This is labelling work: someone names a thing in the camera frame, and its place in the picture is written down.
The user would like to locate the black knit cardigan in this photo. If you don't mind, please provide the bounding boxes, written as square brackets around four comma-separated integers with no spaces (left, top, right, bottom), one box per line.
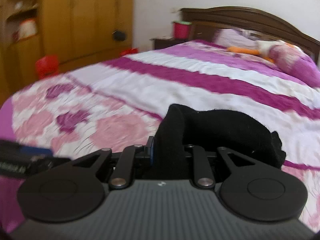
[152,104,286,179]

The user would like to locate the pink floral bed quilt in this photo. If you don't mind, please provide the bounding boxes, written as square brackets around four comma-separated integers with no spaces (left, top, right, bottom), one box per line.
[1,40,319,231]

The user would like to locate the red plastic stool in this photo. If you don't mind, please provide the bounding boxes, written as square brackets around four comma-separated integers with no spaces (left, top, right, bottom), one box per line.
[35,55,60,80]

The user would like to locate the dark wooden nightstand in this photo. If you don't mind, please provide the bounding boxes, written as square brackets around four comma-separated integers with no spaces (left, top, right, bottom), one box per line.
[151,38,188,50]

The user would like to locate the small black hanging pouch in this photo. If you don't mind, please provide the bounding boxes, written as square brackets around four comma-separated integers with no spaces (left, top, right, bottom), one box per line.
[112,30,127,42]

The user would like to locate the white orange plush goose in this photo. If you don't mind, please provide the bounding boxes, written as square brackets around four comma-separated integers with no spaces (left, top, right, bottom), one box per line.
[227,39,296,63]

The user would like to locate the lilac flat pillow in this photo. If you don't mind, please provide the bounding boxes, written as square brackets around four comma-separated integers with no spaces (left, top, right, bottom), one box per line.
[212,29,262,49]

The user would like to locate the pink floral pillow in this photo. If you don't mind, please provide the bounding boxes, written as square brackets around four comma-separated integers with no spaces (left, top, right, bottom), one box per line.
[268,43,319,88]

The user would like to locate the red plastic bucket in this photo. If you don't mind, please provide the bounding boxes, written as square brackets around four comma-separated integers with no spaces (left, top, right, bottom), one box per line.
[172,21,192,40]

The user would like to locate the light wooden wardrobe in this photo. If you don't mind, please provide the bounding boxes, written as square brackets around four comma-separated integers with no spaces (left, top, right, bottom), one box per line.
[1,0,133,101]

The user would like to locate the dark wooden headboard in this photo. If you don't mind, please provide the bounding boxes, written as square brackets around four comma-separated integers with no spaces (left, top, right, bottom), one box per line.
[181,6,319,63]

